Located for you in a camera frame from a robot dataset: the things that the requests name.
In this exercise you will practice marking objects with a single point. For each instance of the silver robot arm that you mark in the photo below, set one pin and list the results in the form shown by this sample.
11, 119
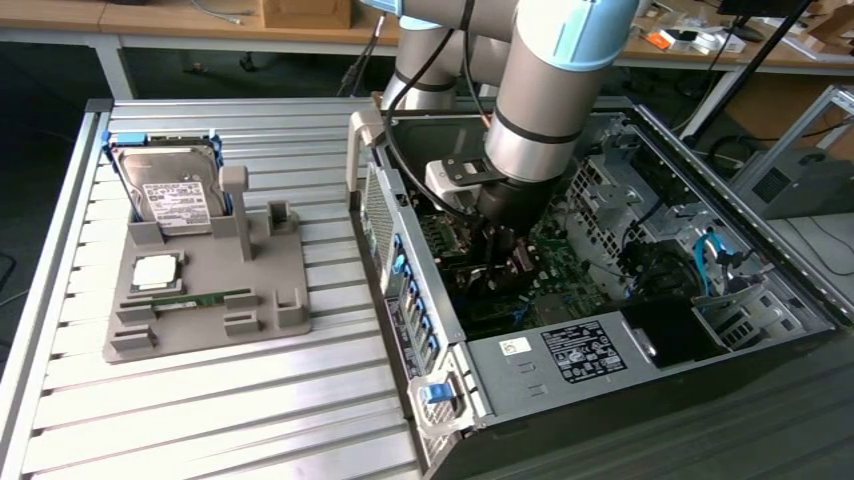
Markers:
548, 100

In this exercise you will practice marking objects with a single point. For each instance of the brown cardboard box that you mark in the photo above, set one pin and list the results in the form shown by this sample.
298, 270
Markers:
308, 12

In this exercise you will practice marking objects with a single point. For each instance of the grey computer tower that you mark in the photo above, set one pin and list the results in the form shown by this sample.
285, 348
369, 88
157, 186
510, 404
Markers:
801, 185

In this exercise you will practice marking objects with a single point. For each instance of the silver chipset heatsink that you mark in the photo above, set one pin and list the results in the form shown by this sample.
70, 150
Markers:
554, 310

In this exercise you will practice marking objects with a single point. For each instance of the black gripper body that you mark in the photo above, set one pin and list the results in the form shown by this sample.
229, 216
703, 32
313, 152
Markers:
520, 200

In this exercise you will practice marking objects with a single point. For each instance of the grey power supply unit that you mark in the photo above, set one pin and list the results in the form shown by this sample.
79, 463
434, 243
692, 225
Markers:
521, 380

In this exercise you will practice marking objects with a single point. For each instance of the black slanted pole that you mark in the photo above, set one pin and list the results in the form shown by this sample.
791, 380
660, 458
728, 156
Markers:
755, 65

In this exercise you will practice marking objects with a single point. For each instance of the silver CPU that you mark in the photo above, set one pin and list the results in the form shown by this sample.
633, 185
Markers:
154, 272

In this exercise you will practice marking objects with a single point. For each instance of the white box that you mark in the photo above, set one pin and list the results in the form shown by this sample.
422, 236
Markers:
728, 46

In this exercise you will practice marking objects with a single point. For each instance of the wooden desk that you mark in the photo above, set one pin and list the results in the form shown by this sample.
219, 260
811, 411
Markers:
674, 57
67, 20

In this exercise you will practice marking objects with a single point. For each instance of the metal disk bay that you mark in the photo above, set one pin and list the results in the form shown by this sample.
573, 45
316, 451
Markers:
741, 320

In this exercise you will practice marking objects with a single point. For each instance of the aluminium profile frame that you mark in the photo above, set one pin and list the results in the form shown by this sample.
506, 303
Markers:
797, 125

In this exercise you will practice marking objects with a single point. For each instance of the graphics card with metal bracket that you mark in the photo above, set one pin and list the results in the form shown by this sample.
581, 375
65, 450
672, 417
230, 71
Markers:
473, 276

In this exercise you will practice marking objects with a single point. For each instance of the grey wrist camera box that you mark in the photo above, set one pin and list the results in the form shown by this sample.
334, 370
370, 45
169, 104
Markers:
454, 182

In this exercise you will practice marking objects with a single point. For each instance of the orange and black box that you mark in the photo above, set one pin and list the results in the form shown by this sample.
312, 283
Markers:
664, 40

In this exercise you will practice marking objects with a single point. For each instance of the green motherboard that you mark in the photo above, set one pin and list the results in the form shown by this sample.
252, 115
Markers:
574, 280

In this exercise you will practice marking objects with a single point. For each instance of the grey plastic parts rack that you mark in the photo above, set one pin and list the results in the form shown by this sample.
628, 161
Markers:
201, 280

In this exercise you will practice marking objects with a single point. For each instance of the black monitor stand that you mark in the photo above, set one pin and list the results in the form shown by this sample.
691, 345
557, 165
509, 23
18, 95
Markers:
748, 32

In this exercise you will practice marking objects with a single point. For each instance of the open black PC case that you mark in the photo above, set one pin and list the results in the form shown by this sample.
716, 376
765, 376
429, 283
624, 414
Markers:
568, 435

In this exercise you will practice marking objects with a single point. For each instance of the brown cardboard piece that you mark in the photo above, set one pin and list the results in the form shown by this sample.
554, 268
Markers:
835, 22

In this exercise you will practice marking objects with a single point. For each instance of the blue case latch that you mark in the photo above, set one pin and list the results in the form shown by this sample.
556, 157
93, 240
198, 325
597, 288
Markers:
437, 394

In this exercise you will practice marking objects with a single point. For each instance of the metal drive cage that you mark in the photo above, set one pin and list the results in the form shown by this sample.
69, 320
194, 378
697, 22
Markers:
604, 200

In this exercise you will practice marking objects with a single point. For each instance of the green RAM stick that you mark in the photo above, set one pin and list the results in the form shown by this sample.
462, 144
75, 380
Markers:
194, 300

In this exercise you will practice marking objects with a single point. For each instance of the hard disk with blue bracket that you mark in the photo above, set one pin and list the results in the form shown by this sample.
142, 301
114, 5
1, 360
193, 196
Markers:
174, 190

